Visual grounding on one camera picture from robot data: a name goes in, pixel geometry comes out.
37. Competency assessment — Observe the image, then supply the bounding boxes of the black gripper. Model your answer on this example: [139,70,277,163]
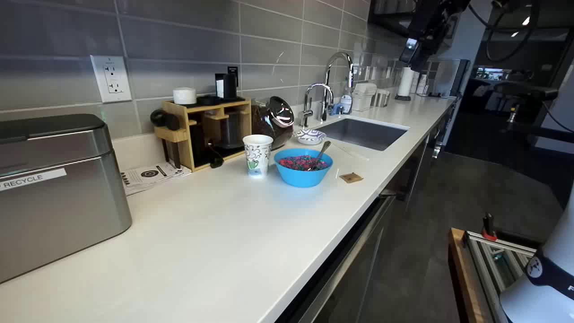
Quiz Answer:
[398,23,442,70]

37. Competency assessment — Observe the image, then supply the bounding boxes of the metal spoon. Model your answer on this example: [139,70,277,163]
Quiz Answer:
[313,138,333,165]

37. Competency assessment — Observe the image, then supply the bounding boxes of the colourful cereal pieces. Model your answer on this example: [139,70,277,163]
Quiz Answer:
[277,154,329,172]

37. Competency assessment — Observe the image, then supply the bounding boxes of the blue bowl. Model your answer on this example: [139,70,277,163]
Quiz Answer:
[272,147,335,190]

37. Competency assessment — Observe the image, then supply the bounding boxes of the white printed paper cup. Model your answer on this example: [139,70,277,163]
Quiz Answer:
[240,132,274,179]

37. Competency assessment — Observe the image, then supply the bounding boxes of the white paper towel roll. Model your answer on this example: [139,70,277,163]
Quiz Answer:
[396,64,417,102]

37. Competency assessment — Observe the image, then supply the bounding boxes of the white countertop container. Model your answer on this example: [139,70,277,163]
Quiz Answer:
[351,80,378,113]

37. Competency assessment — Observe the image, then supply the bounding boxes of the clear soap bottle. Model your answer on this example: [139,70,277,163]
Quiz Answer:
[337,86,355,116]

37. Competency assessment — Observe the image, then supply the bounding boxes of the tall chrome kitchen faucet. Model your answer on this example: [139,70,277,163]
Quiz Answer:
[320,50,358,122]

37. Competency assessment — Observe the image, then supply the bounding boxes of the stainless steel sink basin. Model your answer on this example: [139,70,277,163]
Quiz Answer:
[315,116,410,152]

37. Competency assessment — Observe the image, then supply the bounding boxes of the black background stand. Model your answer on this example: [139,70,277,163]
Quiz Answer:
[477,79,561,131]

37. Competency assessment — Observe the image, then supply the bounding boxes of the short chrome faucet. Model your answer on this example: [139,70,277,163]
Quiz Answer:
[301,80,333,129]

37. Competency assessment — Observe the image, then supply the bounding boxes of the small patterned plate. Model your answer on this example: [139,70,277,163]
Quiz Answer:
[294,125,328,147]

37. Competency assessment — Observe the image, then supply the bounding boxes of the brown tea bag packet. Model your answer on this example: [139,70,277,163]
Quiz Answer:
[337,170,364,185]

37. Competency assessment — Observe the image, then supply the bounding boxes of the black bottle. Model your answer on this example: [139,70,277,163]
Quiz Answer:
[224,64,240,100]

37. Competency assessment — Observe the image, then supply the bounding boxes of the red black clamp knob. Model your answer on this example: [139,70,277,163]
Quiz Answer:
[480,211,498,244]

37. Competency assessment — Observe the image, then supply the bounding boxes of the dark bottle white label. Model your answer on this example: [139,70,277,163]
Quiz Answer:
[213,71,227,100]

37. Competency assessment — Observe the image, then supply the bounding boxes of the stainless under-counter appliance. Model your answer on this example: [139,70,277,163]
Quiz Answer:
[276,190,399,323]

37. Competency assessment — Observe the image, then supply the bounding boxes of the wooden cart platform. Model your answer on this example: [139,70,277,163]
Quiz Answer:
[446,226,498,323]

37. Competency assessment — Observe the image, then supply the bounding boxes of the small white roll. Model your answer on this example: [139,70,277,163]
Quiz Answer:
[172,86,199,107]

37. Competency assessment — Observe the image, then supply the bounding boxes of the wooden organizer rack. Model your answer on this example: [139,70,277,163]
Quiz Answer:
[150,97,254,174]

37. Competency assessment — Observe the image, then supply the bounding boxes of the printed paper leaflets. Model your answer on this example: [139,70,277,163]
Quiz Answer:
[118,159,193,195]

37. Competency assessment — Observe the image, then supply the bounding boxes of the stainless steel bread box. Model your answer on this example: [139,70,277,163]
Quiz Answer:
[0,113,134,285]

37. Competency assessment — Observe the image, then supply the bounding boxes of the dark upper wall cabinet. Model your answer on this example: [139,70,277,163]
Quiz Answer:
[365,0,419,36]

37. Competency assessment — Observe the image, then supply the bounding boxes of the aluminium frame rails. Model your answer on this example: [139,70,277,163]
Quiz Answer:
[464,229,539,312]

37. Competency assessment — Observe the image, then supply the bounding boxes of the wall power outlet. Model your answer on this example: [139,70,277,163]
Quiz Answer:
[87,54,132,104]

